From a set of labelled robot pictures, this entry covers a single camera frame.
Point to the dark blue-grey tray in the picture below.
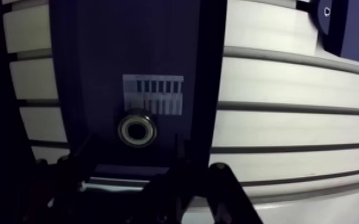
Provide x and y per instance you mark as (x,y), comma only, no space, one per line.
(135,62)

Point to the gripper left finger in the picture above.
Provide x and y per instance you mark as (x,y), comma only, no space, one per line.
(70,187)

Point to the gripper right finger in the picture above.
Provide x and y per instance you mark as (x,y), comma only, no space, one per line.
(198,187)

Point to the dark blue-grey housing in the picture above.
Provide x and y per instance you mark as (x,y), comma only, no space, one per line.
(351,34)

